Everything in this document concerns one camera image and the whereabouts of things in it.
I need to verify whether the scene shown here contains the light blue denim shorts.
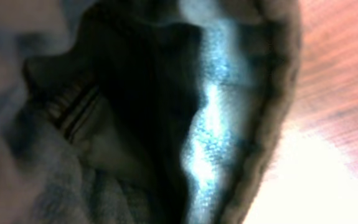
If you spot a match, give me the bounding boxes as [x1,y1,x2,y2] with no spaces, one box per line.
[0,0,302,223]

